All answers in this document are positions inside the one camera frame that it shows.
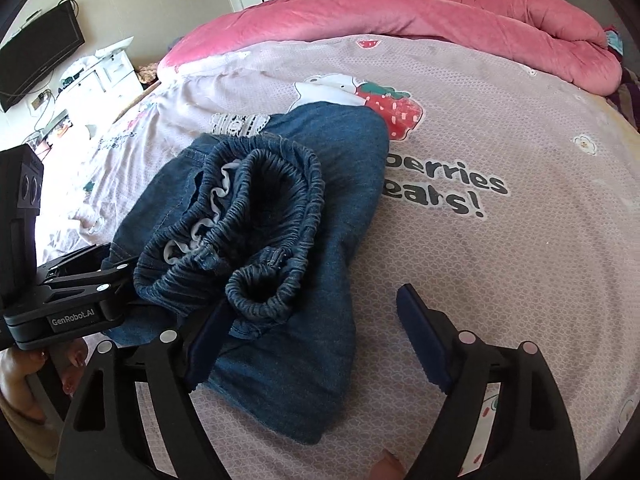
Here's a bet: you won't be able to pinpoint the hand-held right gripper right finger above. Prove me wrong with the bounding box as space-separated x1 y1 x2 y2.
396 283 583 480

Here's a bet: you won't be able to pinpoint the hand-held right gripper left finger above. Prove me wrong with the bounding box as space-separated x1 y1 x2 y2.
55 302 233 480

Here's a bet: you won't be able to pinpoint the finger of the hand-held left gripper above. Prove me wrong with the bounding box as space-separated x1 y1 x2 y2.
47 254 142 320
36 242 115 277

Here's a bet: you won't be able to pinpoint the blue denim pants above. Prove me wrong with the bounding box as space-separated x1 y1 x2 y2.
102 101 391 446

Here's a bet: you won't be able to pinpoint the person's left hand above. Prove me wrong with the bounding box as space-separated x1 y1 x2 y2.
0 337 92 416

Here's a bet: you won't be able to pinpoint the person's right hand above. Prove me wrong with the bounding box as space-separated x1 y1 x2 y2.
369 449 407 480

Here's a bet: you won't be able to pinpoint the pink strawberry printed bedsheet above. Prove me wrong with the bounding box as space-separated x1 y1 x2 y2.
35 35 640 480

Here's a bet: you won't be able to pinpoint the white drawer cabinet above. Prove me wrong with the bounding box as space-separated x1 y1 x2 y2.
60 35 143 98

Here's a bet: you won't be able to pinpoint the purple patterned cloth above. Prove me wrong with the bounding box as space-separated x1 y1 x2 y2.
605 25 640 128

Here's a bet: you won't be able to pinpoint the pink quilt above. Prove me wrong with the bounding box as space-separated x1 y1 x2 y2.
157 0 623 96

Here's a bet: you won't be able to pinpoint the black wall television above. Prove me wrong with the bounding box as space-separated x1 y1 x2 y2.
0 0 86 113

